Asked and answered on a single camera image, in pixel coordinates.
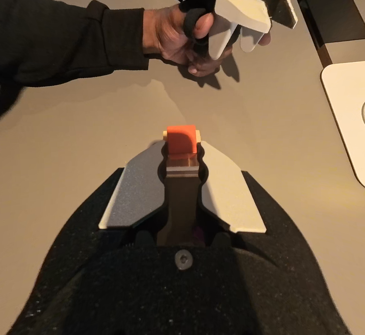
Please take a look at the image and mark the black desk mat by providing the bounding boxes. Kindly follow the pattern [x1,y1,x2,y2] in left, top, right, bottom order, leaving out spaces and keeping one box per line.
[286,0,359,50]

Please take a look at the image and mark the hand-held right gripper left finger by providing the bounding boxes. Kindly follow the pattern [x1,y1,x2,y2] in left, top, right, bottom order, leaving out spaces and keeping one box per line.
[98,140,169,230]

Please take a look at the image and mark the person's left forearm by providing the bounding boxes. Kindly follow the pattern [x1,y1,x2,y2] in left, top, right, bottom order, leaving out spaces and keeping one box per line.
[0,0,150,117]

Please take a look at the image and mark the red-orange wooden cube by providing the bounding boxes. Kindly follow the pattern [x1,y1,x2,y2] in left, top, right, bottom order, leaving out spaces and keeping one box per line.
[166,124,198,161]

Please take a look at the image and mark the white folding stand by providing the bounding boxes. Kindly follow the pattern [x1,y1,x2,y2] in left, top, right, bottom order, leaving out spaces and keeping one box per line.
[320,61,365,188]

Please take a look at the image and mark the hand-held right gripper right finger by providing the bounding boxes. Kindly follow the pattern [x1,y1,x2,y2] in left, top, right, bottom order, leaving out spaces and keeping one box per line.
[197,140,267,234]

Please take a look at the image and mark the light wooden cube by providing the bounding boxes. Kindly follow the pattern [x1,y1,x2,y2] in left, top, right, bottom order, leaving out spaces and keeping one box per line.
[163,130,203,168]
[166,166,199,176]

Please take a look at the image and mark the person's left hand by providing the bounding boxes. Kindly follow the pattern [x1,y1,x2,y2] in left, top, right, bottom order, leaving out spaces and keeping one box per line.
[143,2,272,78]

